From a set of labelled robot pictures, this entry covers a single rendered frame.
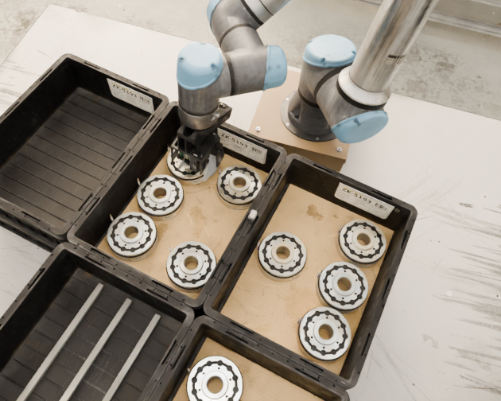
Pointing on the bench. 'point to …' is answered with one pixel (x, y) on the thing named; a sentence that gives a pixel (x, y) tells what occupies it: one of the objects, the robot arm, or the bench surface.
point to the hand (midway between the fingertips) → (202, 165)
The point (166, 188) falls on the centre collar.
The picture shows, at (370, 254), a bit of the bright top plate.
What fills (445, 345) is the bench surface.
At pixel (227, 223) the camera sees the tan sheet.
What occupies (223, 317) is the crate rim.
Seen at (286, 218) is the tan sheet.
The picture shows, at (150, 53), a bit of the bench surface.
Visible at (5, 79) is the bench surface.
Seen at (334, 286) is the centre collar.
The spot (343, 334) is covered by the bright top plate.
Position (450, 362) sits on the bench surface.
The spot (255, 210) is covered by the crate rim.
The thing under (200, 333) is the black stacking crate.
